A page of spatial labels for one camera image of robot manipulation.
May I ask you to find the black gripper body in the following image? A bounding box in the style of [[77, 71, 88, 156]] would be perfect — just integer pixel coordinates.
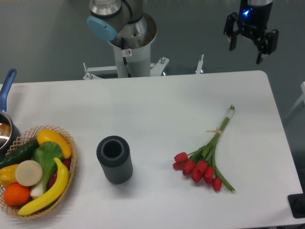
[[237, 0, 273, 40]]

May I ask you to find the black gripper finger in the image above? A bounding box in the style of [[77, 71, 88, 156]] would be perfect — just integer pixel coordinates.
[[224, 12, 240, 51], [256, 29, 279, 64]]

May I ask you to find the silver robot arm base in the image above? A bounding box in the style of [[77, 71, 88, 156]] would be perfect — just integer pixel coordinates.
[[87, 0, 157, 49]]

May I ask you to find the white furniture leg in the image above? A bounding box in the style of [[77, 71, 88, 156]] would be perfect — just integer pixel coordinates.
[[283, 82, 305, 124]]

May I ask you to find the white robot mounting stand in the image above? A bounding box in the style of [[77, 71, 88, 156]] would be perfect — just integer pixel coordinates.
[[82, 40, 205, 81]]

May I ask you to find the red tulip bouquet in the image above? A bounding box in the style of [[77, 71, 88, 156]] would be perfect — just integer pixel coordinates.
[[173, 105, 235, 192]]

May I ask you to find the black device at table edge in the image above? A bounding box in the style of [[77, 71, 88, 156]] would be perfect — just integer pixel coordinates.
[[287, 193, 305, 219]]

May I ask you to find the dark grey ribbed vase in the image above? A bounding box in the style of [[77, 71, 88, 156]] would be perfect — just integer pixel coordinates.
[[96, 135, 133, 184]]

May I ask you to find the dark red vegetable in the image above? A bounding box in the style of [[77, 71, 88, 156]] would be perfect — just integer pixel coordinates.
[[48, 158, 71, 189]]

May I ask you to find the yellow squash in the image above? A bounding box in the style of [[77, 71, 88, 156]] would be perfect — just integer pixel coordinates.
[[36, 129, 72, 159]]

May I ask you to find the green bok choy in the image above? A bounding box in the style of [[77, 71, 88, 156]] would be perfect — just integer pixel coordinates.
[[30, 141, 63, 198]]

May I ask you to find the yellow banana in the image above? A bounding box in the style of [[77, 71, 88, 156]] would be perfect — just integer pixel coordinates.
[[18, 157, 69, 216]]

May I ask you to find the green cucumber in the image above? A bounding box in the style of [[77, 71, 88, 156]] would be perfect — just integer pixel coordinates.
[[0, 138, 40, 168]]

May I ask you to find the beige round disc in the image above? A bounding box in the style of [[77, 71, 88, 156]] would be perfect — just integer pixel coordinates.
[[15, 160, 43, 187]]

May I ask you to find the yellow bell pepper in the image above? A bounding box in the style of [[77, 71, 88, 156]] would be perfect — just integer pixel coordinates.
[[0, 164, 19, 187]]

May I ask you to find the orange fruit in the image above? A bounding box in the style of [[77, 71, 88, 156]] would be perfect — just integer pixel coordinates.
[[3, 183, 30, 206]]

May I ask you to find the woven wicker basket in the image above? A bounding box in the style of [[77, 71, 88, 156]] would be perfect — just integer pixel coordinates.
[[0, 125, 77, 219]]

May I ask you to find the blue-handled saucepan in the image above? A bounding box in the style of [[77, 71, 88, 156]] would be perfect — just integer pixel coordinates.
[[0, 69, 20, 161]]

